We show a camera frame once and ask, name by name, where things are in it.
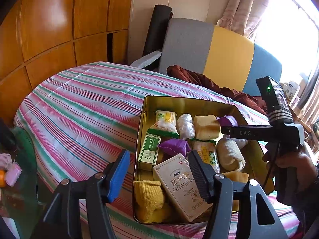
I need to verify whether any cracker packet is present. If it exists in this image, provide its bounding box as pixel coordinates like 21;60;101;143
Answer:
192;140;221;173
147;110;180;138

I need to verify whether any black rolled mat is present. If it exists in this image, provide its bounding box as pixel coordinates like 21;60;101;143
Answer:
142;4;173;58

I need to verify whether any light pink cloth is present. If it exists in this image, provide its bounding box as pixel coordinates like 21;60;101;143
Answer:
0;153;13;170

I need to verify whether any white cardboard box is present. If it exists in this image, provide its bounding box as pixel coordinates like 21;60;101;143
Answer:
284;81;301;102

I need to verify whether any green glass side table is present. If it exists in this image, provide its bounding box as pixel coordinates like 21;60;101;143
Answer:
0;126;39;239

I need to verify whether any white sock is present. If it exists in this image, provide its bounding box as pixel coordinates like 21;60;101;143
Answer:
216;138;246;172

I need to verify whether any window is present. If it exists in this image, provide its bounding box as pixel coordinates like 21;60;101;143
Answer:
254;0;319;85

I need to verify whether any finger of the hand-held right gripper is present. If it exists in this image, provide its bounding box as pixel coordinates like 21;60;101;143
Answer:
221;125;273;140

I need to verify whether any yellow knitted sock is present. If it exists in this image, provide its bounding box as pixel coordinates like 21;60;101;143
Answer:
133;179;172;224

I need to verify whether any pink pouch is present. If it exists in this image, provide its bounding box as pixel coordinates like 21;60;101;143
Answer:
5;163;22;187

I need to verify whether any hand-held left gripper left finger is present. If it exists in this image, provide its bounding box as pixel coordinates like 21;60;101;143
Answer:
30;149;131;239

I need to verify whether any person's right hand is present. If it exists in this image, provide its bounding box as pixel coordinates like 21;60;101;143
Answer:
262;142;317;195

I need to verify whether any striped bedsheet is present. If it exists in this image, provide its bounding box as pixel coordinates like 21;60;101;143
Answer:
14;61;299;239

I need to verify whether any purple packet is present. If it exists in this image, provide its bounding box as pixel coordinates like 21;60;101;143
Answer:
158;139;192;157
217;115;238;127

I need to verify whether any gold tin box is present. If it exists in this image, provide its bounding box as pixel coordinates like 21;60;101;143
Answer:
133;95;276;226

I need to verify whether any wooden wardrobe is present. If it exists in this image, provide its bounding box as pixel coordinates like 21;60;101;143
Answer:
0;0;135;127

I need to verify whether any tan sponge piece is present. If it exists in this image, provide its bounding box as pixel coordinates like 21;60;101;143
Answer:
222;171;250;183

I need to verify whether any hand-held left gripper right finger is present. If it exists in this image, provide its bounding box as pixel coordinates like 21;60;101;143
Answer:
188;150;288;239

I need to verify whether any large yellow sponge block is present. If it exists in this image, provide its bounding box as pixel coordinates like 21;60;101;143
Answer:
194;115;221;141

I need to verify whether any small green box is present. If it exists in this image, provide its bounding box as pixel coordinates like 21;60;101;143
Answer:
137;134;162;172

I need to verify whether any beige carton box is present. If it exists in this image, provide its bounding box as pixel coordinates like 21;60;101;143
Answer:
153;153;213;223

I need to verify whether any dark red blanket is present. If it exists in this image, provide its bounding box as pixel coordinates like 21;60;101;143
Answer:
166;65;268;116

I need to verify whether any grey yellow blue armchair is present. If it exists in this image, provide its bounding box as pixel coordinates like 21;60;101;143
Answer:
130;18;283;97

